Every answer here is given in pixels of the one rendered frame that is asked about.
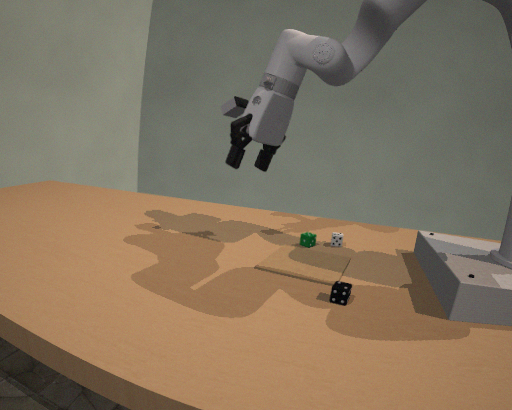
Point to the white die with black pips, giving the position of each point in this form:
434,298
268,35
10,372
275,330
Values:
337,239

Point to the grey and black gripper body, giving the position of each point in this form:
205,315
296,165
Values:
271,112

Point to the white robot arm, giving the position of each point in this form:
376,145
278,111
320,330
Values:
338,63

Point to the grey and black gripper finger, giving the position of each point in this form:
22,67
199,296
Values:
264,157
237,151

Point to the green die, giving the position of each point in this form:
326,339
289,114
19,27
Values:
308,239

